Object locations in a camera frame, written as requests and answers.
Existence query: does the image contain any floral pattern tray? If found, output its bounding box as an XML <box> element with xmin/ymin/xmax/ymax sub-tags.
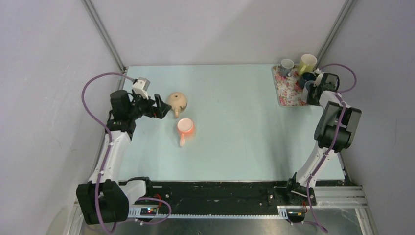
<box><xmin>272</xmin><ymin>65</ymin><xmax>309</xmax><ymax>107</ymax></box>

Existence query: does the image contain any aluminium frame rail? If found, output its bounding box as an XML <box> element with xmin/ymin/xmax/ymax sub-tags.
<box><xmin>76</xmin><ymin>180</ymin><xmax>368</xmax><ymax>225</ymax></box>

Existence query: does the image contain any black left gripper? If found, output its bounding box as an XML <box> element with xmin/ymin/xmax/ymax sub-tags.
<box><xmin>127</xmin><ymin>91</ymin><xmax>171</xmax><ymax>120</ymax></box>

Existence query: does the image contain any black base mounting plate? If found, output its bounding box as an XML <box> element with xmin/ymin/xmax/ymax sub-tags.
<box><xmin>123</xmin><ymin>180</ymin><xmax>345</xmax><ymax>216</ymax></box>

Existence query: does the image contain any grey blue mug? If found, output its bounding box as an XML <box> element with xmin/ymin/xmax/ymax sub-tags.
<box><xmin>279</xmin><ymin>59</ymin><xmax>295</xmax><ymax>77</ymax></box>

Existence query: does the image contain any orange mug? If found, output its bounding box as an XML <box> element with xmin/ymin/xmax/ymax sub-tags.
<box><xmin>177</xmin><ymin>118</ymin><xmax>195</xmax><ymax>147</ymax></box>

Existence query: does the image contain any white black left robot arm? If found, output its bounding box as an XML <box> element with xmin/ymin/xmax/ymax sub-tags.
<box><xmin>76</xmin><ymin>90</ymin><xmax>171</xmax><ymax>225</ymax></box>

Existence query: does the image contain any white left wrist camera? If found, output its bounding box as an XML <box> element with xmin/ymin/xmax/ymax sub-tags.
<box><xmin>132</xmin><ymin>77</ymin><xmax>150</xmax><ymax>100</ymax></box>

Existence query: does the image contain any white translucent mug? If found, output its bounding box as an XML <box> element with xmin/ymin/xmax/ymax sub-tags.
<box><xmin>301</xmin><ymin>80</ymin><xmax>315</xmax><ymax>104</ymax></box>

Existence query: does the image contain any dark blue mug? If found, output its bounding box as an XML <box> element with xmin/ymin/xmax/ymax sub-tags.
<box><xmin>298</xmin><ymin>72</ymin><xmax>316</xmax><ymax>89</ymax></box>

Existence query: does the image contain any yellow mug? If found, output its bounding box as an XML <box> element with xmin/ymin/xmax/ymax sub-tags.
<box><xmin>297</xmin><ymin>54</ymin><xmax>318</xmax><ymax>76</ymax></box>

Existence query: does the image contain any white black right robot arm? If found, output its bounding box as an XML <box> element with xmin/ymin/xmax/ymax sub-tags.
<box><xmin>268</xmin><ymin>71</ymin><xmax>362</xmax><ymax>206</ymax></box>

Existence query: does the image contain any tan ceramic mug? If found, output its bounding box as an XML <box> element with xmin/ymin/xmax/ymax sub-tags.
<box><xmin>167</xmin><ymin>92</ymin><xmax>188</xmax><ymax>118</ymax></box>

